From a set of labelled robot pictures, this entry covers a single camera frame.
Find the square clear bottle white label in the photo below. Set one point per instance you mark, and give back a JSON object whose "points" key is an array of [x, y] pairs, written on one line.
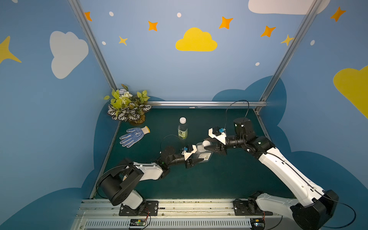
{"points": [[202, 153]]}

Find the circuit board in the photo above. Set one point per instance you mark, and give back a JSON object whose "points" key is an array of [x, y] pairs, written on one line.
{"points": [[257, 224], [137, 223]]}

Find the aluminium front rail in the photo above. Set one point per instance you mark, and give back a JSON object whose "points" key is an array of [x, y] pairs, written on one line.
{"points": [[175, 214]]}

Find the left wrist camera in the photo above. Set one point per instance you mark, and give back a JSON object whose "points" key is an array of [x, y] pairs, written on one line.
{"points": [[188, 151]]}

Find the artificial potted plant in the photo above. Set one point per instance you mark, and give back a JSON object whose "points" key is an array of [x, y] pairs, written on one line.
{"points": [[128, 107]]}

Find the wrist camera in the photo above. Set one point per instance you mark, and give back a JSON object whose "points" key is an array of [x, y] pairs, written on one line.
{"points": [[188, 151], [219, 134]]}

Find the aluminium corner post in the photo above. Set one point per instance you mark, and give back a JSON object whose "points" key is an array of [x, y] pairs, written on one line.
{"points": [[84, 23], [299, 35]]}

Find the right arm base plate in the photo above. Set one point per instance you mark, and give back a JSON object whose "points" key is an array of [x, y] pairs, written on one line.
{"points": [[246, 208]]}

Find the round clear bottle green label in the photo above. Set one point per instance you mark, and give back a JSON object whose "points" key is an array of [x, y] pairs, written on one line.
{"points": [[183, 131]]}

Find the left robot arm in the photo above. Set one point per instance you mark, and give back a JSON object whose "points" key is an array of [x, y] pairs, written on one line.
{"points": [[119, 183]]}

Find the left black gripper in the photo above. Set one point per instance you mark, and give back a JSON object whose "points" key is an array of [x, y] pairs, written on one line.
{"points": [[188, 161]]}

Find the aluminium rail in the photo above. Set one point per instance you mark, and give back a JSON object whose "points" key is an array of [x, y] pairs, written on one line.
{"points": [[175, 214], [189, 104]]}

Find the right aluminium corner post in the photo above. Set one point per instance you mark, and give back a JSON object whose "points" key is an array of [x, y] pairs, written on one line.
{"points": [[299, 35]]}

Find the left circuit board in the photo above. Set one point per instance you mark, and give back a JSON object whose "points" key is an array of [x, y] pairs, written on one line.
{"points": [[137, 223]]}

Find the blue dotted work glove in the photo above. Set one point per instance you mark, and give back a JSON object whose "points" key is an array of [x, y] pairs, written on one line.
{"points": [[133, 135]]}

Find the left aluminium corner post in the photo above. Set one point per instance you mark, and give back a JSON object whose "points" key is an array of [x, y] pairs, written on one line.
{"points": [[84, 23]]}

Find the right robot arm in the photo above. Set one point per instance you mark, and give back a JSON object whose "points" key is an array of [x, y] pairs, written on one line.
{"points": [[311, 207]]}

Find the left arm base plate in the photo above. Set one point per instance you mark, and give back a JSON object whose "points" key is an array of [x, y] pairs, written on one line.
{"points": [[150, 207]]}

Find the right circuit board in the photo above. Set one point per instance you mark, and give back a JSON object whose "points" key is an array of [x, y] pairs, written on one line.
{"points": [[257, 224]]}

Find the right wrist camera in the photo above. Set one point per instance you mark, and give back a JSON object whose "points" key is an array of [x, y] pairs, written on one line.
{"points": [[219, 134]]}

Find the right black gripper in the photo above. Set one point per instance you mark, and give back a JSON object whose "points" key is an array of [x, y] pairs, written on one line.
{"points": [[219, 145]]}

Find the aluminium back rail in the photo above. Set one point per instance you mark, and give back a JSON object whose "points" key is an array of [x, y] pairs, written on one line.
{"points": [[189, 104]]}

